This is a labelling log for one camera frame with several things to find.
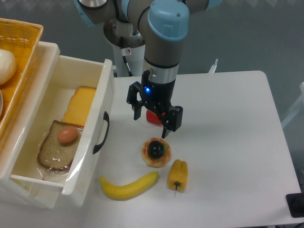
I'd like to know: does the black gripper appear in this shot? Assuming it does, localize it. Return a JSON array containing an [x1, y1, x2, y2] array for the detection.
[[126, 70, 183, 139]]

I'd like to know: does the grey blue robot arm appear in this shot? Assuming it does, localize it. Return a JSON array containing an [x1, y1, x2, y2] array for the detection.
[[75, 0, 219, 137]]

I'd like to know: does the white drawer cabinet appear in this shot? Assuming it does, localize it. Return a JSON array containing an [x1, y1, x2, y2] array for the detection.
[[0, 42, 80, 208]]

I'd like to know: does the red bell pepper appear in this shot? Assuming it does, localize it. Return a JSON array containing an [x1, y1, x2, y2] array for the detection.
[[146, 110, 162, 125]]

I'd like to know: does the blueberry tart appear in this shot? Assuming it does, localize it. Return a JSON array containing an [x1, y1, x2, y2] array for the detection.
[[141, 137, 171, 168]]

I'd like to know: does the yellow toast slice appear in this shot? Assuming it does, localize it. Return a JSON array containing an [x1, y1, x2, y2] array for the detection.
[[61, 86, 96, 127]]

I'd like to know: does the yellow bell pepper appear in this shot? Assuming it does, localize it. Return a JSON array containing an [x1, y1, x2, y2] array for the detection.
[[167, 159, 188, 192]]

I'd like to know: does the brown egg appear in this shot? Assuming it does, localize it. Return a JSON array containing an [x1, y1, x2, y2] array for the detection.
[[57, 126, 78, 143]]

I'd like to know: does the yellow banana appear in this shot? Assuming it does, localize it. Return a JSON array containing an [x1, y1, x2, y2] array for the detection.
[[99, 171, 159, 200]]

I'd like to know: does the brown bread slice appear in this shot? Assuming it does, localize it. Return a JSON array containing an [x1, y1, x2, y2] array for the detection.
[[37, 120, 83, 171]]

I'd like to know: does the yellow woven basket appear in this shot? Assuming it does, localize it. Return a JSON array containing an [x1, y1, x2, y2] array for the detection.
[[0, 18, 44, 135]]

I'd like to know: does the white bread roll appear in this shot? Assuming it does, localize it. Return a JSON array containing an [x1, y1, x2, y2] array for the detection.
[[0, 49, 17, 85]]

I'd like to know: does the black device at edge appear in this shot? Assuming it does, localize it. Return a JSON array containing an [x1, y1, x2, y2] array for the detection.
[[286, 193, 304, 218]]

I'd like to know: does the black top drawer handle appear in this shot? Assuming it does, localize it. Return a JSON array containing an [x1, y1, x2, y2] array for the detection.
[[93, 111, 110, 154]]

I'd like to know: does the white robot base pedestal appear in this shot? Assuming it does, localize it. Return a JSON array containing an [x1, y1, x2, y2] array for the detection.
[[103, 19, 146, 77]]

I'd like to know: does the white bracket behind table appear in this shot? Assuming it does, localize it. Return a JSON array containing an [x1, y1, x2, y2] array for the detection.
[[208, 58, 219, 74]]

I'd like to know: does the white frame right edge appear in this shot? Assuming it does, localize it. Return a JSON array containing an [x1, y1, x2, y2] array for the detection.
[[281, 82, 304, 129]]

